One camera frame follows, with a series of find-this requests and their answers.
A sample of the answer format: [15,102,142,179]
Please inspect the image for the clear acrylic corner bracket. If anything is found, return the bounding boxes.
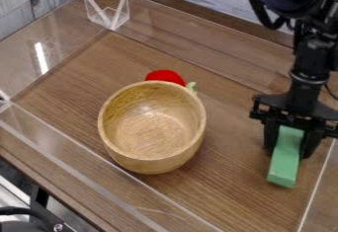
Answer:
[83,0,130,31]

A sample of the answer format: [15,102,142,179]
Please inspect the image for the black table leg bracket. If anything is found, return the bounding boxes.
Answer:
[31,185,76,232]

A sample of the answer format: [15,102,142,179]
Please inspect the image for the green rectangular stick block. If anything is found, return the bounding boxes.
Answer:
[267,126,303,189]

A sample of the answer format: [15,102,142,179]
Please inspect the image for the black cable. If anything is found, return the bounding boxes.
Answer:
[238,0,291,32]

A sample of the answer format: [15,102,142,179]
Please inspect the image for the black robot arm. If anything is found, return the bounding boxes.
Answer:
[250,0,338,159]

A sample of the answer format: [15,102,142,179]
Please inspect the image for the brown wooden bowl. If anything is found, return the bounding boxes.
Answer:
[98,81,206,175]

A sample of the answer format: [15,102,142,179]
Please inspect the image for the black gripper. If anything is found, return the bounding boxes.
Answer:
[250,94,338,159]

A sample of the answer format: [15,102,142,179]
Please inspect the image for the red toy fruit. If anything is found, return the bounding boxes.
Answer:
[146,69,196,94]

